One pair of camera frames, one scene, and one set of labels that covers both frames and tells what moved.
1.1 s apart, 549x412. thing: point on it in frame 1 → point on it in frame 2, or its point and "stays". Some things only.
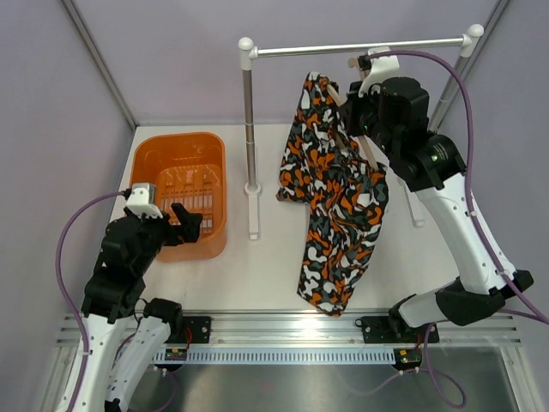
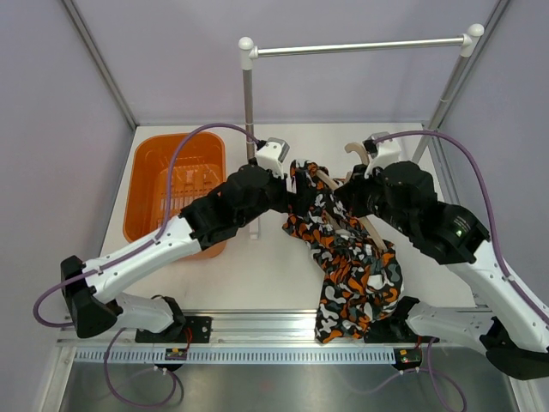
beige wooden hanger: [354, 63] → [331, 182]
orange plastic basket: [188, 168] stays
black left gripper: [189, 227] → [298, 202]
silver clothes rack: [248, 51] stays
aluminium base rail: [298, 330] stays
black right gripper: [355, 103] → [351, 193]
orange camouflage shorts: [344, 196] → [363, 274]
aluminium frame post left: [101, 63] stays
